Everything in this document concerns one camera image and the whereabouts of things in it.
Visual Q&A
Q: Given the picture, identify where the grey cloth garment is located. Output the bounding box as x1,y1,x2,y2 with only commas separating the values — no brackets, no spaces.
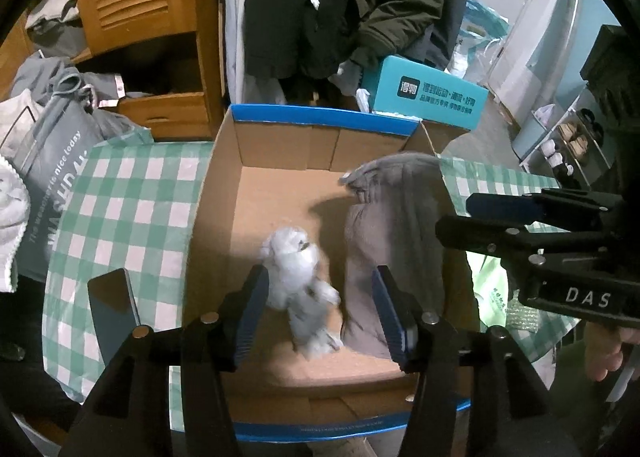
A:
339,152,474,361

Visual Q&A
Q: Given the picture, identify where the black hanging jacket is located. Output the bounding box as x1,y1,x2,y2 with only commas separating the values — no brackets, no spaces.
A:
242,0,360,81

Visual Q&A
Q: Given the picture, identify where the pale green bag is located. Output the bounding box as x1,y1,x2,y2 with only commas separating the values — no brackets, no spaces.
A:
467,252,516,329

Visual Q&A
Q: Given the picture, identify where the blue-rimmed cardboard box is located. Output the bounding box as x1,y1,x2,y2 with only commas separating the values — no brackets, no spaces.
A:
182,104,474,444

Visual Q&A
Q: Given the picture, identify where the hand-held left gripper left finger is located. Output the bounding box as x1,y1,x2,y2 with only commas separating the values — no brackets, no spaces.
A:
60,264,271,457

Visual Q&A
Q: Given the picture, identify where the dark smartphone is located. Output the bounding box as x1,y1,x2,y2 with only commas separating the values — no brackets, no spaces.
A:
87,268,141,368

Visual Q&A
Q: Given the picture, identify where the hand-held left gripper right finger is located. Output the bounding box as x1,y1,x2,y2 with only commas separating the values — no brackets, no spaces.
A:
371,264,583,457

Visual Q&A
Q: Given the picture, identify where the green checked tablecloth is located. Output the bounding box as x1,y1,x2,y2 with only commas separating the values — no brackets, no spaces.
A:
42,139,581,434

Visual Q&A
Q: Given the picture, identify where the person's right hand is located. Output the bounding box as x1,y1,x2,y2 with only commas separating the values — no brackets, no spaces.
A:
582,324,629,384

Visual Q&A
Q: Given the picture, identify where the blue plastic bag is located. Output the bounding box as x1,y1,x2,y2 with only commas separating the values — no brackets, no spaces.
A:
452,0,512,78

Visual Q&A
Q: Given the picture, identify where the white towel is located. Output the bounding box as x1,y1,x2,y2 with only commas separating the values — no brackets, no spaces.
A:
0,157,29,294

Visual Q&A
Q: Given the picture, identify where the shoe rack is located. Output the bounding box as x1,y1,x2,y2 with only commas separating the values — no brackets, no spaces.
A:
520,87,617,188

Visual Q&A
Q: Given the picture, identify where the grey plush toy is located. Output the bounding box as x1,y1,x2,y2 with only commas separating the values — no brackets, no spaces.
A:
257,228,346,354

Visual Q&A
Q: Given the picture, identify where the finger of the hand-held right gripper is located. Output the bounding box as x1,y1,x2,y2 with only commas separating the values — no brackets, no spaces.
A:
465,188,621,229
435,214,551,269

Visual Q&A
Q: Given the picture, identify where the teal printed box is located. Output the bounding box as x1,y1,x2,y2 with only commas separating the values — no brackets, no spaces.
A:
360,55,490,133

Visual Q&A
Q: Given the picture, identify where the grey printed tote bag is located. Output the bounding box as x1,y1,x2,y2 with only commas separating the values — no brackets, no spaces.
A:
0,87,154,284

